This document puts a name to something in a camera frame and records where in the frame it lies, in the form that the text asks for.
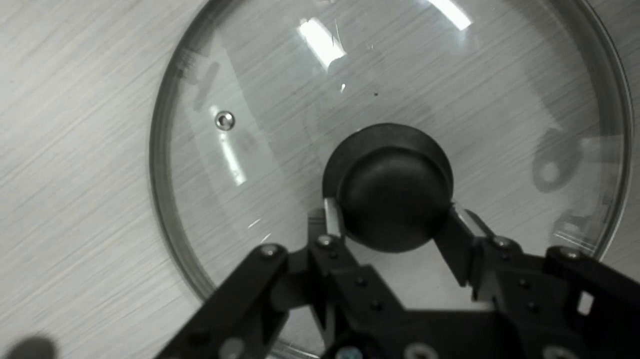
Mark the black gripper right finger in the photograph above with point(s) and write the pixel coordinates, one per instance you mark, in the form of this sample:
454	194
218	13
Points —
557	306

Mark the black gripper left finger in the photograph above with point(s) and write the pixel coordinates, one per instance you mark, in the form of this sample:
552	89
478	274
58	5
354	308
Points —
352	308

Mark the glass pot lid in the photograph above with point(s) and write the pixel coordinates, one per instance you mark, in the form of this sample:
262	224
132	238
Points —
514	111

